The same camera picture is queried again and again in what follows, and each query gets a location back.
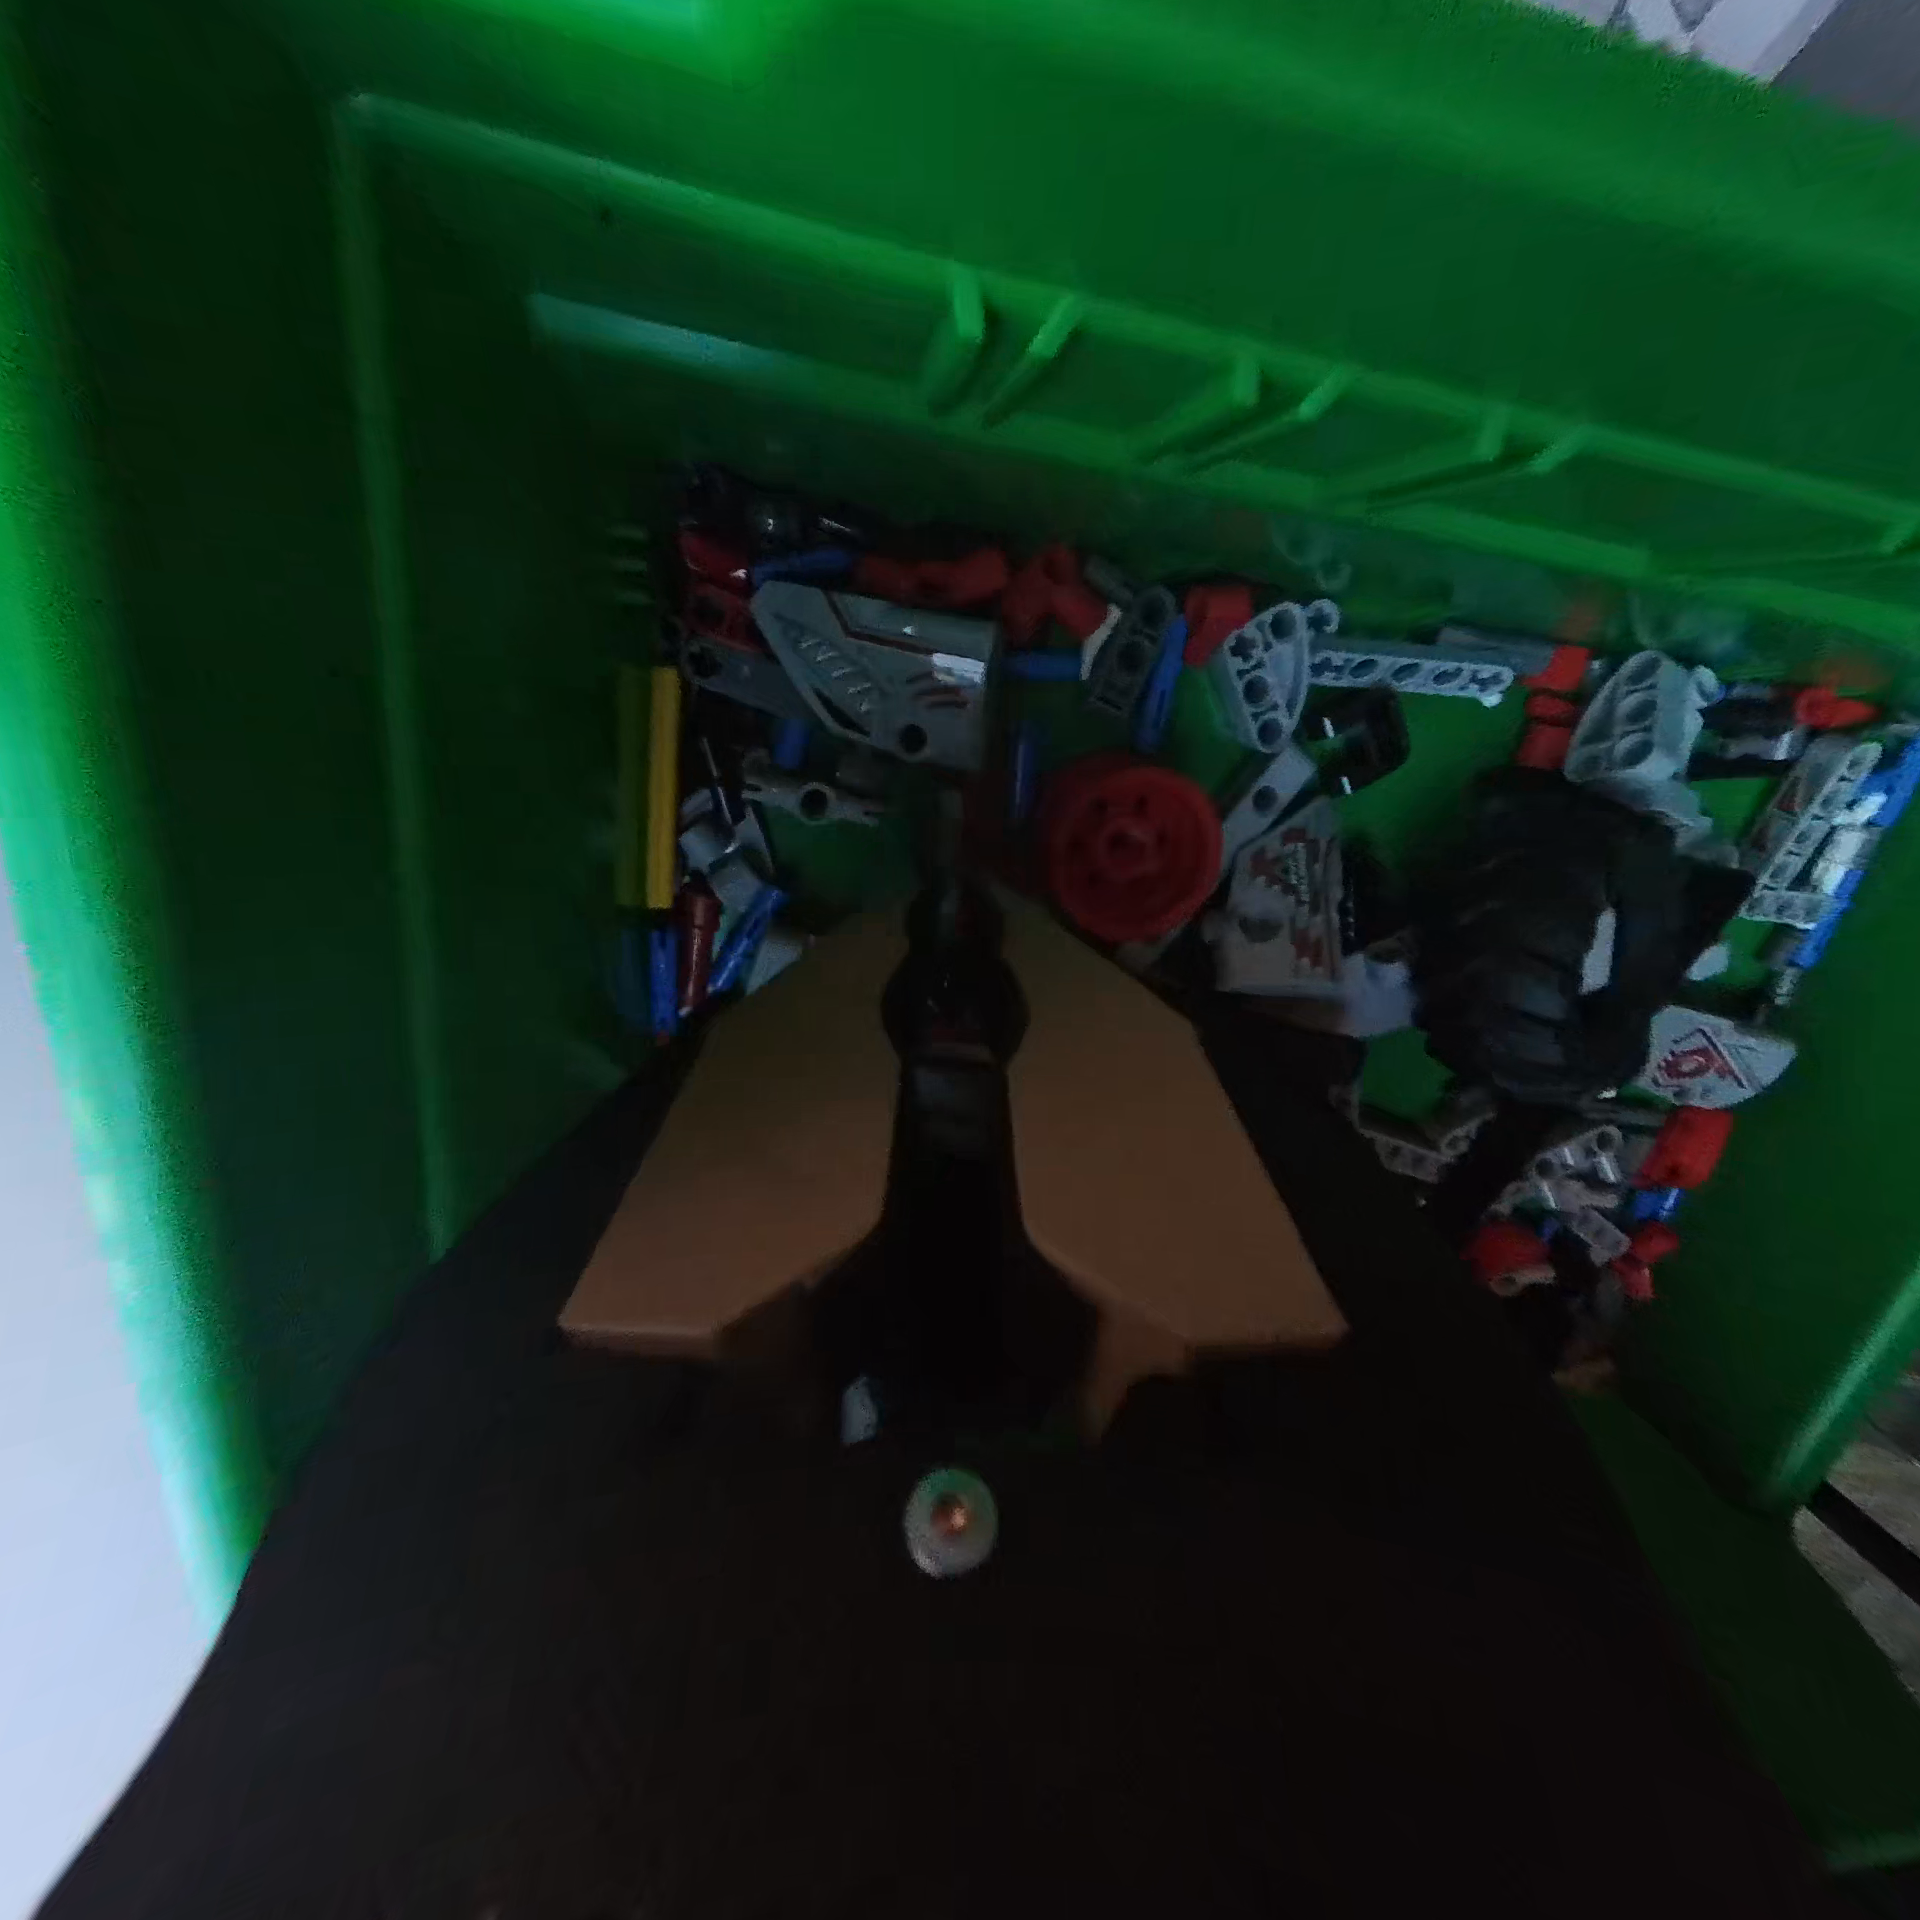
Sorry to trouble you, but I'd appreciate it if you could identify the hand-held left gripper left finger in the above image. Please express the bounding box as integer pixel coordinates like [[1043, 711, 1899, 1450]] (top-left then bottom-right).
[[560, 882, 958, 1364]]

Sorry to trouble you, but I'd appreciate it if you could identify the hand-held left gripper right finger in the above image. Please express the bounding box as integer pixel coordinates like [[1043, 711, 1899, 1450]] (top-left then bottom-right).
[[961, 880, 1349, 1447]]

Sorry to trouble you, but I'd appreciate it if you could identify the pile of mixed lego pieces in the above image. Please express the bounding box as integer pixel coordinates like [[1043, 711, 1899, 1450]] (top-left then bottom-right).
[[615, 465, 1920, 1389]]

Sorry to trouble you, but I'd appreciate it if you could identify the green plastic bin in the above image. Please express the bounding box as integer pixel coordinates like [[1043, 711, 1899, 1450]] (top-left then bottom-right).
[[0, 0, 1920, 1877]]

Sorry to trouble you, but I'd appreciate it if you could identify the red lego wheel hub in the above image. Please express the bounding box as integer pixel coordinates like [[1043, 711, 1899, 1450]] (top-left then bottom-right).
[[1043, 756, 1226, 948]]

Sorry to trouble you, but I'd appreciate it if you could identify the yellow lego beam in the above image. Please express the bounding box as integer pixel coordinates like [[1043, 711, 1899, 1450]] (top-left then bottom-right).
[[615, 665, 683, 910]]

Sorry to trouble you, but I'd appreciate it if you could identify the black lego tire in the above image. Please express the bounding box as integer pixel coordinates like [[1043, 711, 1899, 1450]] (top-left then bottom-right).
[[1411, 770, 1758, 1103]]

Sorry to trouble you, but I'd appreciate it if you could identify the grey printed lego panel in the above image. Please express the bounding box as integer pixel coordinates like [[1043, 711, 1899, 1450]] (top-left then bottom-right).
[[749, 580, 1004, 774]]

